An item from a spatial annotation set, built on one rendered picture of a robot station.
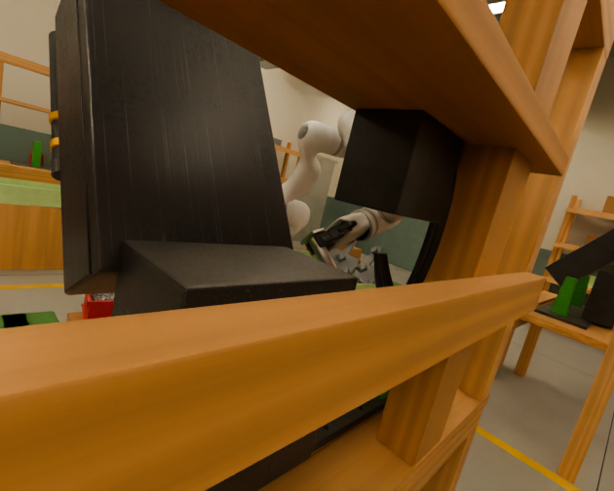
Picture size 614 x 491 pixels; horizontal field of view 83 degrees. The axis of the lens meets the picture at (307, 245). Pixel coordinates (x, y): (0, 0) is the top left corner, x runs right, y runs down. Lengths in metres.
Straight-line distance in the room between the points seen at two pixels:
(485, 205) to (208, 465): 0.58
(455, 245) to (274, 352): 0.52
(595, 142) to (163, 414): 7.76
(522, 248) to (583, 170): 6.65
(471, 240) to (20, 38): 5.99
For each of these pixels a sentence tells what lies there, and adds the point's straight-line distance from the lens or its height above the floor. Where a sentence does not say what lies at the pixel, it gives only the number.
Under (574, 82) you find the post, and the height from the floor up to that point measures 1.77.
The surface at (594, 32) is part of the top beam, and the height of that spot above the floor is 1.85.
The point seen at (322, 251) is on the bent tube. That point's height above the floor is 1.23.
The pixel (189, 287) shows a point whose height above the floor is 1.24.
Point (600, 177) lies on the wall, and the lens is 7.67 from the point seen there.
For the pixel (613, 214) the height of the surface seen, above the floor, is 2.00.
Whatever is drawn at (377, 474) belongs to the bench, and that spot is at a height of 0.88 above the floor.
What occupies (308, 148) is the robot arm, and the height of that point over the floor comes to 1.49.
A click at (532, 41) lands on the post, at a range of 0.75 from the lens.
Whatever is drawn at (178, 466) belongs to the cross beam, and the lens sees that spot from 0.21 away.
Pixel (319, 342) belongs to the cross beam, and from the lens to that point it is 0.24.
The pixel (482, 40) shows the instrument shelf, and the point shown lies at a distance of 0.37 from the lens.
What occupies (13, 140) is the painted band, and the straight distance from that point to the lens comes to 6.15.
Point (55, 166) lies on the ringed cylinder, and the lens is 0.75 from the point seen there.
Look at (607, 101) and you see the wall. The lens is 8.01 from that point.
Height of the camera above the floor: 1.36
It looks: 9 degrees down
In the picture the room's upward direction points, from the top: 13 degrees clockwise
